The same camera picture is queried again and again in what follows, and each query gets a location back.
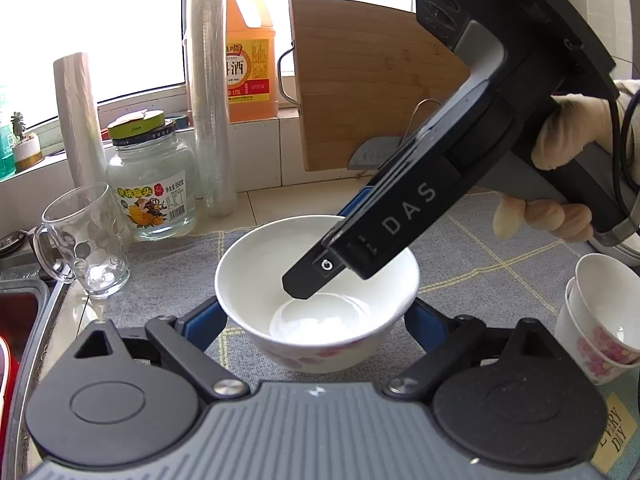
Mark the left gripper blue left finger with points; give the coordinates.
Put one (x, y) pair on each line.
(182, 342)

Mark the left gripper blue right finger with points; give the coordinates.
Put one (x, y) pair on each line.
(450, 345)

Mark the white bowl pink flowers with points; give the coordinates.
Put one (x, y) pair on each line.
(343, 324)

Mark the gloved right hand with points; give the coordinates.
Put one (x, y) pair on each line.
(588, 150)

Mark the clear glass mug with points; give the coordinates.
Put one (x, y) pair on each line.
(79, 240)

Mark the bamboo cutting board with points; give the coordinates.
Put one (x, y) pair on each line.
(360, 27)

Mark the stainless steel sink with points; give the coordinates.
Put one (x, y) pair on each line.
(25, 311)

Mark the glass jar green lid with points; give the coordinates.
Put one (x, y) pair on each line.
(153, 175)

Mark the white bowl left edge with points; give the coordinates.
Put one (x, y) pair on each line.
(604, 302)

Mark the red white colander basin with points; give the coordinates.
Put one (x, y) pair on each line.
(8, 372)

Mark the small potted plant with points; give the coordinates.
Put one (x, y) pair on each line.
(26, 149)

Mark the green dish soap bottle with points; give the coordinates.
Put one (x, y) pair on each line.
(7, 164)

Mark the orange cooking wine jug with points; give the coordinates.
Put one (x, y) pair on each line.
(250, 61)

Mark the tall plastic cup stack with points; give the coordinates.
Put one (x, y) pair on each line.
(207, 71)

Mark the santoku knife black handle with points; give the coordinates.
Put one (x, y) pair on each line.
(373, 153)

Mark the metal wire board rack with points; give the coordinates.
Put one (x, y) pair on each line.
(342, 96)

